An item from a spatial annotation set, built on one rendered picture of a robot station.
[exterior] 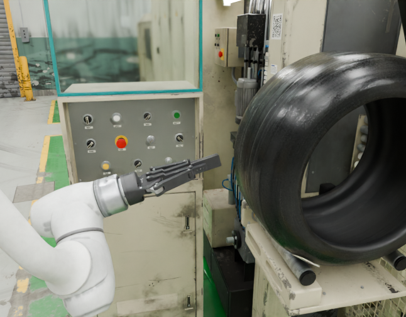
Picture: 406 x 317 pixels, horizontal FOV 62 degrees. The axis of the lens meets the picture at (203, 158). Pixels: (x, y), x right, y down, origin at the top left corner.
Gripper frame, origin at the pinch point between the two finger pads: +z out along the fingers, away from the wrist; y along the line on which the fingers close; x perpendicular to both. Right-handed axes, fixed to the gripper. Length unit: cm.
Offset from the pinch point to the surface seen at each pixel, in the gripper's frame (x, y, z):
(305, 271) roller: 32.6, -10.4, 15.8
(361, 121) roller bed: 20, 38, 67
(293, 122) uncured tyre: -6.8, -9.2, 19.5
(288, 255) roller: 33.0, -2.6, 14.8
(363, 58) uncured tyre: -14.8, -6.7, 38.8
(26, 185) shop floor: 82, 282, -156
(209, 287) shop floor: 122, 93, -8
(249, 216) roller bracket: 34.3, 23.4, 12.3
